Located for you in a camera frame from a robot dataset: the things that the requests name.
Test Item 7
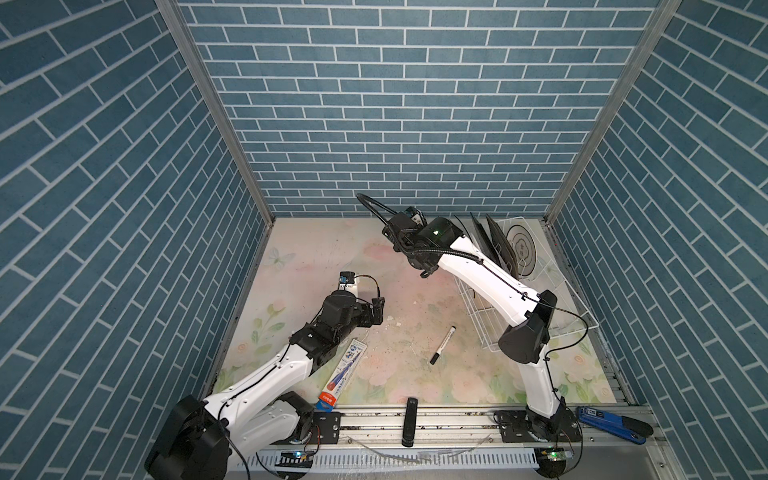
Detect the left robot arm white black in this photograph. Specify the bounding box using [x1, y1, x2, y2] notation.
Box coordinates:
[144, 289, 385, 479]

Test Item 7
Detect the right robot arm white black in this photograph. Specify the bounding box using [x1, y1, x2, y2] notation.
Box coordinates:
[356, 193, 572, 442]

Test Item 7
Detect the black white marker pen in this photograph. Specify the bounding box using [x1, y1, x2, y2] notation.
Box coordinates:
[429, 325, 457, 365]

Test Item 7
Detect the square plate dark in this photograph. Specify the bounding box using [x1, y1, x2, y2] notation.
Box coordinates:
[485, 215, 520, 279]
[470, 214, 499, 264]

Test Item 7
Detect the round clear glass plate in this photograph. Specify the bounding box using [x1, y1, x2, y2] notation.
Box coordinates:
[506, 224, 537, 278]

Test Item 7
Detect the black remote control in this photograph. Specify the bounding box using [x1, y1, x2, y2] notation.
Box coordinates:
[401, 397, 418, 448]

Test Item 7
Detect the left green circuit board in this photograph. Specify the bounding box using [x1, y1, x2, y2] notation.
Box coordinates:
[275, 451, 315, 470]

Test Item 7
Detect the green circuit board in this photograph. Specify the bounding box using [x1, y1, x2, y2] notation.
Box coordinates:
[534, 447, 573, 470]
[275, 451, 315, 470]

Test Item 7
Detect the right green circuit board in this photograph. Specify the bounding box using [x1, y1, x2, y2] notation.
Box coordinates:
[534, 447, 573, 470]

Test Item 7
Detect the blue black crimping tool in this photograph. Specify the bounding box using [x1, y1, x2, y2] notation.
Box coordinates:
[577, 406, 654, 445]

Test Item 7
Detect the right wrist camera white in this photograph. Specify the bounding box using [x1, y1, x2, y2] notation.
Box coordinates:
[404, 206, 427, 226]

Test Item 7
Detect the aluminium rail frame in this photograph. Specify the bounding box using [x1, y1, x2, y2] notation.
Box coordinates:
[222, 405, 684, 479]

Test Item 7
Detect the white wire dish rack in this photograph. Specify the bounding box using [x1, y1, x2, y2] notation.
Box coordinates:
[451, 216, 599, 353]

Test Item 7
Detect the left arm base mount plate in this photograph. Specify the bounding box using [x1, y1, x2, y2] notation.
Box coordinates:
[273, 411, 343, 446]

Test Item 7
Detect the white slotted cable duct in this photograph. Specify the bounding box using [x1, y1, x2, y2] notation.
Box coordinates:
[231, 448, 539, 474]

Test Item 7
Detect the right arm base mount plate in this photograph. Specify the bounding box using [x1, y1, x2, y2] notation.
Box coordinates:
[492, 408, 583, 443]

